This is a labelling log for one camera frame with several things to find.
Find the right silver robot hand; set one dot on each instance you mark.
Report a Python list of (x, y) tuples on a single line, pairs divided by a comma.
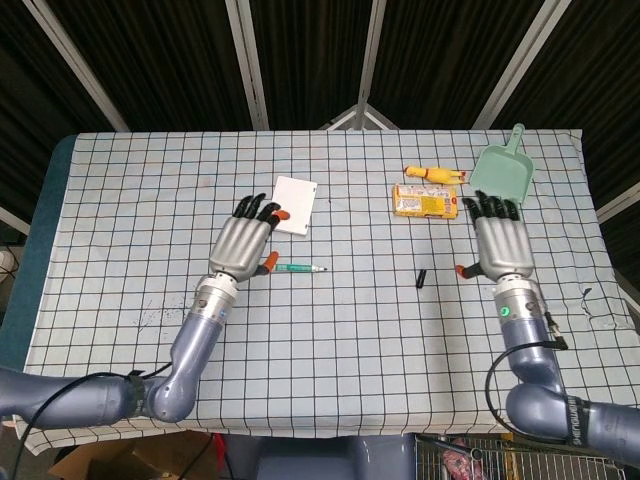
[(502, 245)]

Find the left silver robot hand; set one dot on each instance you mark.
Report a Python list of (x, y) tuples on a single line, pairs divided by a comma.
[(240, 245)]

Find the white green marker body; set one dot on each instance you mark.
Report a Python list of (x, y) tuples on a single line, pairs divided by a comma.
[(295, 268)]

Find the black pen cap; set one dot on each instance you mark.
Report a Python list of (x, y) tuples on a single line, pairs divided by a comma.
[(420, 279)]

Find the right blue robot arm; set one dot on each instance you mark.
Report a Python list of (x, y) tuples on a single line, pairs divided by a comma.
[(535, 365)]

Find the left blue robot arm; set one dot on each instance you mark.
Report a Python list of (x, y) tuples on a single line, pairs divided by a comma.
[(195, 340)]

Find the white rectangular board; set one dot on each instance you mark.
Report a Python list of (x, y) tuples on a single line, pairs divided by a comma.
[(297, 202)]

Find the green plastic dustpan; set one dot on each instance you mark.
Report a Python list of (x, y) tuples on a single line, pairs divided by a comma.
[(502, 172)]

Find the yellow snack package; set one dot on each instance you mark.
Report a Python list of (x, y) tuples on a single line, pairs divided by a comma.
[(425, 201)]

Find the yellow rubber chicken toy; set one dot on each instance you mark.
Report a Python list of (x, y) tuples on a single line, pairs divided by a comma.
[(435, 174)]

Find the light blue checkered tablecloth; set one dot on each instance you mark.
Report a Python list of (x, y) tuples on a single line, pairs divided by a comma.
[(350, 350)]

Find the blue robot torso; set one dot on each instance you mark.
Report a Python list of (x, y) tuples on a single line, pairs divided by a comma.
[(320, 457)]

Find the brown cardboard box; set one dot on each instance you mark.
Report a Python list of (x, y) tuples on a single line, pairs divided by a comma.
[(125, 457)]

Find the white frame post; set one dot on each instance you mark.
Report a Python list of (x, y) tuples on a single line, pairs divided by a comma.
[(372, 50), (521, 65), (12, 220), (76, 65), (248, 65), (620, 202)]

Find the white triangular frame base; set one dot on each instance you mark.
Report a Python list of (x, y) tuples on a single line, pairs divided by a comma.
[(362, 117)]

